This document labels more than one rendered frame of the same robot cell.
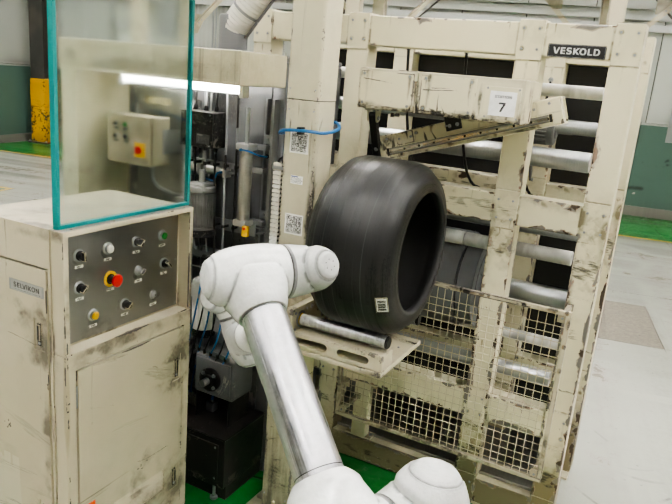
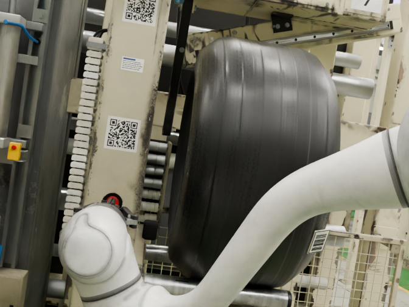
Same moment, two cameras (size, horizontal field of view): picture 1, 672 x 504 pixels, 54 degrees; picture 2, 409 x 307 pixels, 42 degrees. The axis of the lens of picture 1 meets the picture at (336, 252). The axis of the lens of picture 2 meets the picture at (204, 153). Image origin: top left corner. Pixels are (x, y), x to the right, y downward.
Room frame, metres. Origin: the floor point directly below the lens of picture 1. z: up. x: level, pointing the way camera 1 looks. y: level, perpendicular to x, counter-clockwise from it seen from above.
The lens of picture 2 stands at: (1.18, 0.66, 1.27)
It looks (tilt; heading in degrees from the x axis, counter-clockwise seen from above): 3 degrees down; 327
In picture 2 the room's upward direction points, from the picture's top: 9 degrees clockwise
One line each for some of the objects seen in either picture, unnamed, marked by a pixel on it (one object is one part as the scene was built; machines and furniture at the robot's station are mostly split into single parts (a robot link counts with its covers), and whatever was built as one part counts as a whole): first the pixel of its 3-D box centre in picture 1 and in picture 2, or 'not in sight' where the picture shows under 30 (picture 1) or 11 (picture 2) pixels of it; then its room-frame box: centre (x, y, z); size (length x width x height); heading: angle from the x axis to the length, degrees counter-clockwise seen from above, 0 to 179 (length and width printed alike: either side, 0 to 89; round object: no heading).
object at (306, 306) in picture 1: (317, 307); (136, 264); (2.35, 0.05, 0.90); 0.40 x 0.03 x 0.10; 153
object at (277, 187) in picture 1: (278, 226); (84, 141); (2.38, 0.22, 1.19); 0.05 x 0.04 x 0.48; 153
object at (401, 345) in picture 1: (356, 344); not in sight; (2.27, -0.11, 0.80); 0.37 x 0.36 x 0.02; 153
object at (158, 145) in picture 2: not in sight; (133, 184); (2.71, -0.08, 1.05); 0.20 x 0.15 x 0.30; 63
